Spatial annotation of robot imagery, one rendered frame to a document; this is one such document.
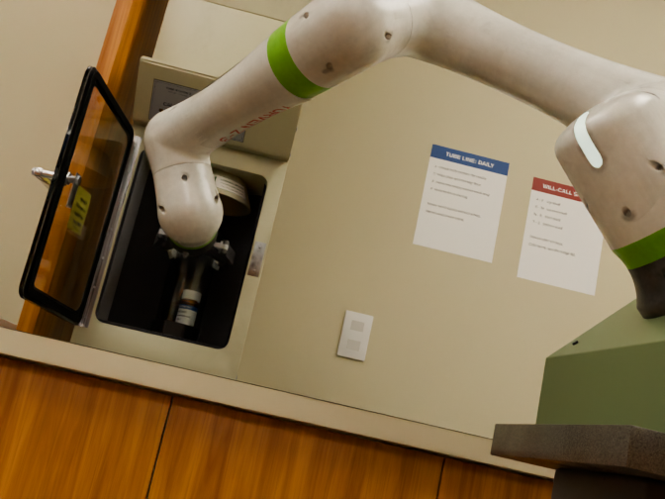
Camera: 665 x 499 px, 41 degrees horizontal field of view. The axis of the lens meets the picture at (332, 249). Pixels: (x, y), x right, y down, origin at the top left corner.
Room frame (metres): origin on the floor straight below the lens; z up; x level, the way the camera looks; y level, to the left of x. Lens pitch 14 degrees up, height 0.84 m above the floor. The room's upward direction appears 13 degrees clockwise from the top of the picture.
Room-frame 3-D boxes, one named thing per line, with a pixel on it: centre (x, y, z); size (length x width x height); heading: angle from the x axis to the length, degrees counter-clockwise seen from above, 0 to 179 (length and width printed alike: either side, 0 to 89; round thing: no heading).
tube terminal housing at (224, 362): (1.82, 0.30, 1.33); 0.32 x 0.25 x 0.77; 94
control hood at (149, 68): (1.63, 0.28, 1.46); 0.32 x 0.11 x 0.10; 94
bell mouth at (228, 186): (1.79, 0.27, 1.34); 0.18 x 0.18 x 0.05
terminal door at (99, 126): (1.51, 0.45, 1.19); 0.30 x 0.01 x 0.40; 176
